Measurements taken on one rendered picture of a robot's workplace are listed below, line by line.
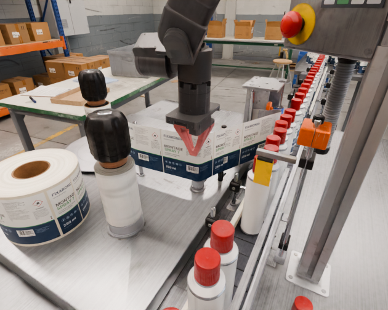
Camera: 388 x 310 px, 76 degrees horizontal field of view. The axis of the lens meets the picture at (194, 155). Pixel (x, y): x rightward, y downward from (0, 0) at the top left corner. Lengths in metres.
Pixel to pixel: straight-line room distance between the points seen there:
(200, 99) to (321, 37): 0.20
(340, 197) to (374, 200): 0.46
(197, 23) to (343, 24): 0.21
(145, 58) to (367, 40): 0.32
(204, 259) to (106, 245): 0.35
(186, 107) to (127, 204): 0.26
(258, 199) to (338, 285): 0.26
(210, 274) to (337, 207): 0.29
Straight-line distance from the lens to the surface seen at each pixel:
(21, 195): 0.61
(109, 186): 0.54
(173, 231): 0.63
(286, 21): 0.46
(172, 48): 0.36
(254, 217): 0.59
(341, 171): 0.47
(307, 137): 0.41
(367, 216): 0.89
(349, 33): 0.43
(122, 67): 2.47
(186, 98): 0.43
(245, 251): 0.60
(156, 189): 0.75
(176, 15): 0.35
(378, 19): 0.41
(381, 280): 0.74
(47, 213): 0.64
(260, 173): 0.47
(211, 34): 6.09
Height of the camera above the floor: 1.35
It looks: 31 degrees down
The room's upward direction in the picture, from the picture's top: straight up
